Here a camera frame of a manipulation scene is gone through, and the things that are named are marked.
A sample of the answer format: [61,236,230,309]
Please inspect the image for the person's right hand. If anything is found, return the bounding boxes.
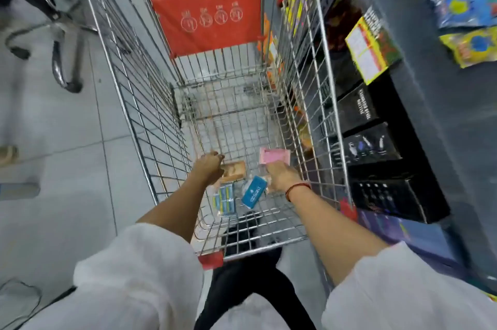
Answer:
[265,161,308,194]

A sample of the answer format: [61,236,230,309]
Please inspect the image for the person's left hand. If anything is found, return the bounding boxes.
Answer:
[193,151,226,187]

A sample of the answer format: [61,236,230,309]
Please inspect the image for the pink packet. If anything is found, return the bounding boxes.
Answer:
[259,147,291,166]

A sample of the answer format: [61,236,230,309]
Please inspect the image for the brown small box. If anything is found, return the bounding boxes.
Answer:
[220,161,247,184]

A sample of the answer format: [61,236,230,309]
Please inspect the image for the person's right forearm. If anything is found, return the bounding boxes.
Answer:
[287,184,390,288]

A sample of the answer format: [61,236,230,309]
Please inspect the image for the person's left forearm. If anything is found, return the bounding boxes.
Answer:
[136,176,219,243]

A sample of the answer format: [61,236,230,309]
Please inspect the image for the blue white packet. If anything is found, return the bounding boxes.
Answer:
[241,175,268,209]

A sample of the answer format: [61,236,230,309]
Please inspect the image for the teal blister pack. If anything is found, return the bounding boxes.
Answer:
[214,183,237,217]

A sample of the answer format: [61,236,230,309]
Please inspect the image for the black box with bottle print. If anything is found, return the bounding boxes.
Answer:
[342,122,403,172]

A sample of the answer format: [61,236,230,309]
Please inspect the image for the black box with white print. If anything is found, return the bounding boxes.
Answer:
[337,81,384,135]

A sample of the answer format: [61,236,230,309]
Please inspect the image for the black trousers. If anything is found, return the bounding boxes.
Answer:
[193,221,317,330]

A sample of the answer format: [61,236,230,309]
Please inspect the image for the large black box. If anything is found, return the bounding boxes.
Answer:
[350,176,452,224]

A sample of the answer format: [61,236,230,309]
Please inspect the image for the red cart seat flap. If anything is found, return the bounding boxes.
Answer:
[149,0,265,59]

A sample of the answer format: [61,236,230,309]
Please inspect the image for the white shirt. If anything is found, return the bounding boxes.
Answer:
[19,223,497,330]

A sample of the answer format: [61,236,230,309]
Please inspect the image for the purple blue box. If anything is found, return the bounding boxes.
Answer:
[357,209,468,266]

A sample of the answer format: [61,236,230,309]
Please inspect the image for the dark box with yellow label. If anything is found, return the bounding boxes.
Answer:
[345,5,403,86]

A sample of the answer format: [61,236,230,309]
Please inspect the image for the dark grey store shelf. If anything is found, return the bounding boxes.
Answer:
[311,0,497,295]

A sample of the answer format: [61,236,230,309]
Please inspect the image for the yellow toy packet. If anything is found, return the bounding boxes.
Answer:
[439,26,497,69]

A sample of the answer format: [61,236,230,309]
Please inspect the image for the blue toy packet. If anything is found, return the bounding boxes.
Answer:
[429,0,497,29]

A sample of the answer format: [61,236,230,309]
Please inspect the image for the red thread bracelet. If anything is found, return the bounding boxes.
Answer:
[285,182,312,202]

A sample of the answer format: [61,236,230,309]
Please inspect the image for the red cart handle cap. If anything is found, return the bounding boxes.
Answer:
[198,251,225,270]
[340,198,358,222]

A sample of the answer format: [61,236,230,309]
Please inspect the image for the silver wire shopping cart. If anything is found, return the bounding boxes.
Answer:
[66,0,360,295]

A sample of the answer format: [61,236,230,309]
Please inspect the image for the black cable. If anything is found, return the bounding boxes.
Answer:
[0,278,78,330]

